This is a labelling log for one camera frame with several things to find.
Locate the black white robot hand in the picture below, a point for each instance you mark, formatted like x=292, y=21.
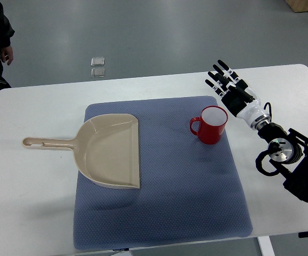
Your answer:
x=237, y=96

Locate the red cup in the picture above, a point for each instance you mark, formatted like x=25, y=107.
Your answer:
x=209, y=126

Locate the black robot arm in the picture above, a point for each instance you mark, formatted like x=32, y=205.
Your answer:
x=287, y=154

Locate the beige plastic dustpan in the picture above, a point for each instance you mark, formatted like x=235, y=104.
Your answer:
x=106, y=150

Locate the wooden box corner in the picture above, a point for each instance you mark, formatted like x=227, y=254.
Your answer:
x=298, y=6

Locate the upper metal floor plate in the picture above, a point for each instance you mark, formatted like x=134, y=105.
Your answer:
x=97, y=61

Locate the white table leg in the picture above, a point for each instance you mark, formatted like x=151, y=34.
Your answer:
x=265, y=246

